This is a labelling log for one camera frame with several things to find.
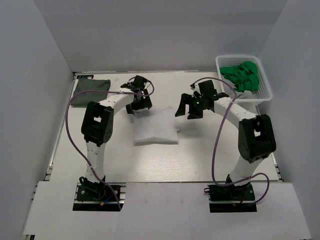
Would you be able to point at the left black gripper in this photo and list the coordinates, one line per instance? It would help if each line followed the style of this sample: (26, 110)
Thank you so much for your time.
(145, 103)

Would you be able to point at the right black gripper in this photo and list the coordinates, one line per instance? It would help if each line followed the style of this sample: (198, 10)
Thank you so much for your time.
(188, 99)

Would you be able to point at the white t shirt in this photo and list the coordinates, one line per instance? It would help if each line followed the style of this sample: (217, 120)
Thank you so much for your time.
(155, 126)

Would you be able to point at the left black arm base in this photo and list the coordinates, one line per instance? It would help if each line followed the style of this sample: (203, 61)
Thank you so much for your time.
(87, 201)

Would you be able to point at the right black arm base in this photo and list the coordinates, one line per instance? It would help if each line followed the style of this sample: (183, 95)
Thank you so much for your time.
(231, 199)

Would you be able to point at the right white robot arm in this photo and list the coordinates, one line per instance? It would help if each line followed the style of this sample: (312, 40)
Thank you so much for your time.
(256, 140)

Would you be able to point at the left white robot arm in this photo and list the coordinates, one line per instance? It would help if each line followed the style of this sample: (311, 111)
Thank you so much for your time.
(98, 122)

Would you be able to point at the grey t shirt in basket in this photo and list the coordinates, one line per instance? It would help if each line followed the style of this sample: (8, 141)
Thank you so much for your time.
(246, 95)

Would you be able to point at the white plastic basket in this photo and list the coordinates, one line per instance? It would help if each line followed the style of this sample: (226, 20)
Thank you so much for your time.
(264, 93)

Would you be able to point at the crumpled green t shirt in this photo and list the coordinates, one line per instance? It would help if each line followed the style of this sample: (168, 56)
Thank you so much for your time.
(244, 76)

